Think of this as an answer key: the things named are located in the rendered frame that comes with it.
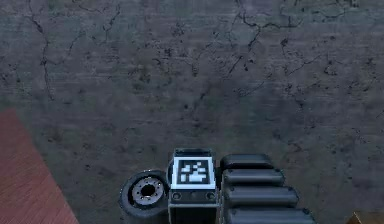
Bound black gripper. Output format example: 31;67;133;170
118;169;171;224

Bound brown wooden furniture corner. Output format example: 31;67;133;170
345;210;384;224

